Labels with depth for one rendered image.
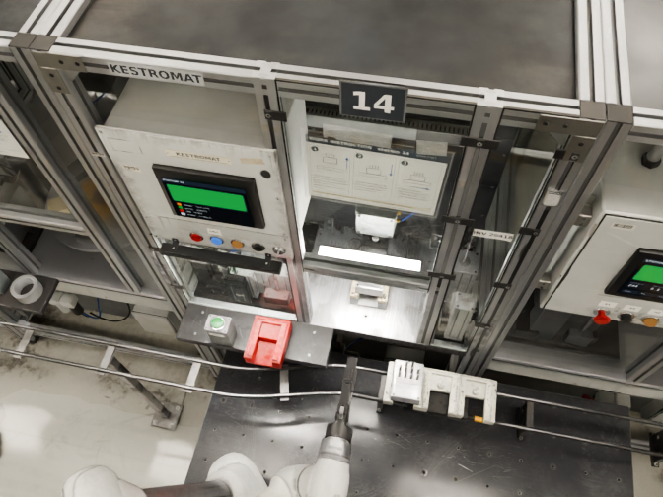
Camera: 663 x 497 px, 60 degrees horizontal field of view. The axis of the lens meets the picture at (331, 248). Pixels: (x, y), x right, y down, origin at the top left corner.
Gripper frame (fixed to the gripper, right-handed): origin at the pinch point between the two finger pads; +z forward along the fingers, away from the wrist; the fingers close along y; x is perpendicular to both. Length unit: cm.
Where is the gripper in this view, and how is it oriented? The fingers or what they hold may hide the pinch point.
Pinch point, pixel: (350, 371)
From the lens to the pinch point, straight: 174.1
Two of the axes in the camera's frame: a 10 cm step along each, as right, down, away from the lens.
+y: -0.3, -5.2, -8.6
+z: 2.0, -8.4, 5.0
